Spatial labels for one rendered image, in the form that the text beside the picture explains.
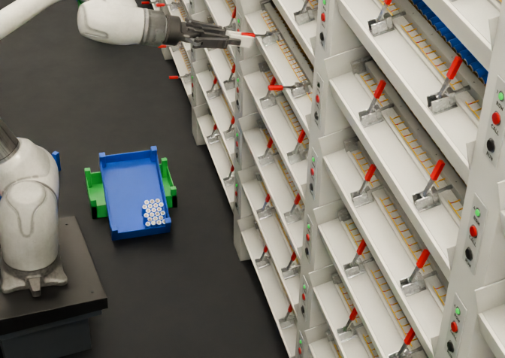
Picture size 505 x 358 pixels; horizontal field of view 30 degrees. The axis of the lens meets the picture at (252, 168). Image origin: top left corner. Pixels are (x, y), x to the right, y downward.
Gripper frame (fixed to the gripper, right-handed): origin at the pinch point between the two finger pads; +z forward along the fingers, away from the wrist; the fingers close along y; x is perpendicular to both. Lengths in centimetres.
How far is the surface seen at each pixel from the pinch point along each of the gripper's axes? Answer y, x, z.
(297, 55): 14.2, 4.3, 10.6
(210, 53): -67, -38, 17
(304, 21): 27.7, 19.2, 3.7
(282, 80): 19.1, -0.7, 6.8
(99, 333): 4, -100, -19
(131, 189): -54, -87, -3
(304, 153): 26.5, -16.5, 15.2
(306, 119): 42.5, 2.3, 4.5
